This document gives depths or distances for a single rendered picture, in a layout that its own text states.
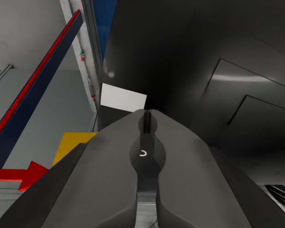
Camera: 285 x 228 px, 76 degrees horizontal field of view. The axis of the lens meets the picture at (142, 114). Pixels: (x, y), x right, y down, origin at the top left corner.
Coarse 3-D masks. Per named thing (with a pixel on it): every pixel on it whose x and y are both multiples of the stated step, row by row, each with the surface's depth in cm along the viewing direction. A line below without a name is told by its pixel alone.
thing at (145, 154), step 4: (140, 144) 15; (140, 148) 15; (144, 148) 15; (148, 148) 15; (152, 148) 15; (140, 152) 16; (144, 152) 16; (148, 152) 16; (152, 152) 16; (140, 156) 16; (144, 156) 16; (148, 156) 16; (152, 156) 16; (140, 160) 16; (144, 160) 16; (148, 160) 16; (152, 160) 16
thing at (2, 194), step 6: (6, 66) 143; (12, 66) 145; (0, 72) 138; (0, 78) 134; (0, 192) 81; (6, 192) 81; (12, 192) 81; (18, 192) 81; (138, 192) 81; (0, 198) 79; (6, 198) 79; (12, 198) 79; (138, 198) 80; (144, 198) 80; (150, 198) 80
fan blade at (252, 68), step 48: (144, 0) 10; (192, 0) 10; (240, 0) 9; (144, 48) 11; (192, 48) 11; (240, 48) 10; (192, 96) 12; (240, 96) 12; (144, 144) 15; (240, 144) 14
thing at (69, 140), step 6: (66, 132) 44; (72, 132) 44; (78, 132) 44; (66, 138) 42; (72, 138) 42; (78, 138) 42; (84, 138) 42; (90, 138) 42; (60, 144) 41; (66, 144) 41; (72, 144) 41; (60, 150) 40; (66, 150) 40; (60, 156) 39; (54, 162) 38
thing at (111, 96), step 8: (104, 88) 13; (112, 88) 13; (120, 88) 13; (104, 96) 13; (112, 96) 13; (120, 96) 13; (128, 96) 13; (136, 96) 13; (144, 96) 13; (104, 104) 14; (112, 104) 13; (120, 104) 13; (128, 104) 13; (136, 104) 13; (144, 104) 13
